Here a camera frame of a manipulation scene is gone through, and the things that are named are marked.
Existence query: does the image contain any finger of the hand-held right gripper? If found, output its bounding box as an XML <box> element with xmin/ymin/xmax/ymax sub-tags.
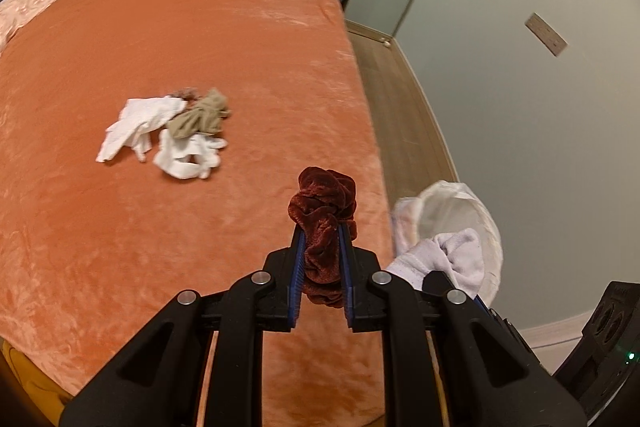
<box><xmin>422</xmin><ymin>271</ymin><xmax>453</xmax><ymax>294</ymax></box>
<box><xmin>472</xmin><ymin>294</ymin><xmax>553</xmax><ymax>378</ymax></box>

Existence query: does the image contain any brown wall switch panel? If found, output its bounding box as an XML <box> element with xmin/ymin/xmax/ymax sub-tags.
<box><xmin>525</xmin><ymin>13</ymin><xmax>569</xmax><ymax>56</ymax></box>

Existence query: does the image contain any dark red velvet scrunchie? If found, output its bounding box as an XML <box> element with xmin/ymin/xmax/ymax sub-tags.
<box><xmin>287</xmin><ymin>167</ymin><xmax>358</xmax><ymax>308</ymax></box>

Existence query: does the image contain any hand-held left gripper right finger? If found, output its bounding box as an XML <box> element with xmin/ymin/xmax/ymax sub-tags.
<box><xmin>337</xmin><ymin>224</ymin><xmax>588</xmax><ymax>427</ymax></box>

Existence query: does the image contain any olive brown cloth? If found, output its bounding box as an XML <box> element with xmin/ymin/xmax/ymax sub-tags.
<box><xmin>167</xmin><ymin>88</ymin><xmax>233</xmax><ymax>140</ymax></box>

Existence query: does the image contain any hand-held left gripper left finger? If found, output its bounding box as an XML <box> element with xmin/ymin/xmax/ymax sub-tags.
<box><xmin>59</xmin><ymin>227</ymin><xmax>307</xmax><ymax>427</ymax></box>

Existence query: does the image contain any orange plush blanket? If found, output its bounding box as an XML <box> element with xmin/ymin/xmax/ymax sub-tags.
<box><xmin>0</xmin><ymin>0</ymin><xmax>396</xmax><ymax>427</ymax></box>

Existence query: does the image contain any bin with white liner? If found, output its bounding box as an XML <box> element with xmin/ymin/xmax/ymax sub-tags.
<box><xmin>391</xmin><ymin>180</ymin><xmax>503</xmax><ymax>308</ymax></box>

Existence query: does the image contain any white glove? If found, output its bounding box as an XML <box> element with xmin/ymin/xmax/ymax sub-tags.
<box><xmin>96</xmin><ymin>98</ymin><xmax>187</xmax><ymax>165</ymax></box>
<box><xmin>152</xmin><ymin>133</ymin><xmax>228</xmax><ymax>180</ymax></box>

